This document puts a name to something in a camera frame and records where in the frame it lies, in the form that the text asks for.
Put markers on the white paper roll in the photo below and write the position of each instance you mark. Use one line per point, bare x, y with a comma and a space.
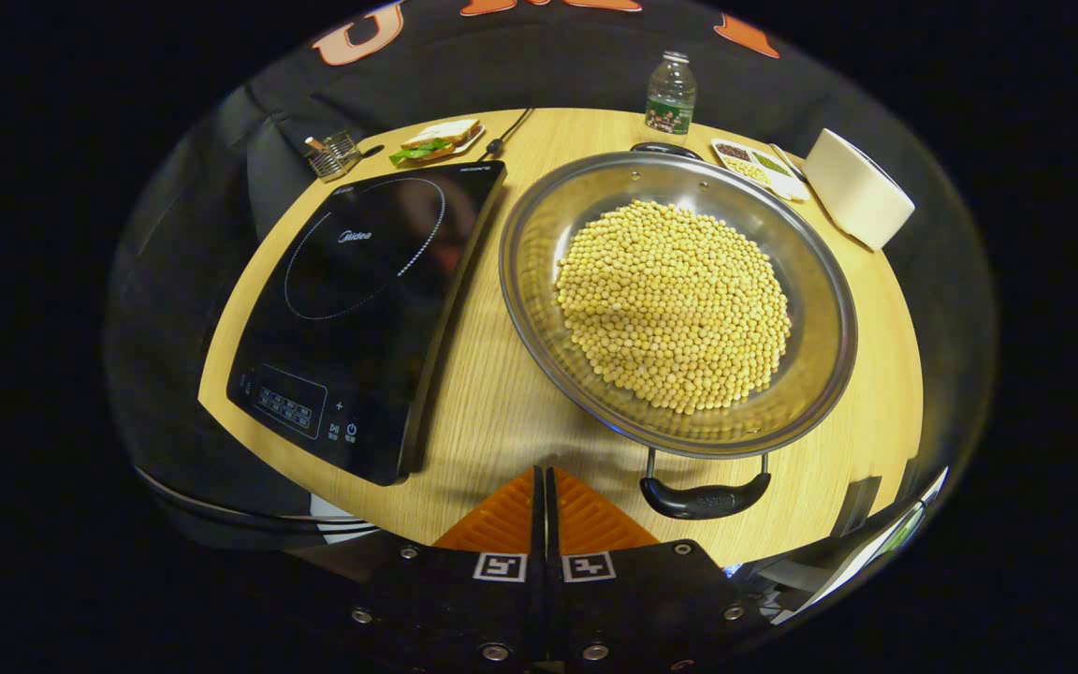
852, 192

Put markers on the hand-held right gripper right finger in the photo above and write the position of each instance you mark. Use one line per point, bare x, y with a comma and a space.
642, 599

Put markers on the black induction cooktop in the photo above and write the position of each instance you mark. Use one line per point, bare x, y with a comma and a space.
361, 300

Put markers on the thin metal utensil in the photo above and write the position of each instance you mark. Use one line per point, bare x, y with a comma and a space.
787, 161

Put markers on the small white tipped stick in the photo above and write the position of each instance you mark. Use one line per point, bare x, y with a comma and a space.
314, 144

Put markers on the pile of soybeans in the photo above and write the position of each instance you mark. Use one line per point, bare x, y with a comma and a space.
675, 304

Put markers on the white divided seasoning tray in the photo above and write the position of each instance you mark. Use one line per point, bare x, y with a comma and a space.
750, 167

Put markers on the clear plastic water bottle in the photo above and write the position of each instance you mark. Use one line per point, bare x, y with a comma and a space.
671, 94

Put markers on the sandwich with lettuce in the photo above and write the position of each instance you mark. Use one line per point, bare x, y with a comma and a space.
436, 139

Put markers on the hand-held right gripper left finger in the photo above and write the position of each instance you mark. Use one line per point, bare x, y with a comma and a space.
464, 599

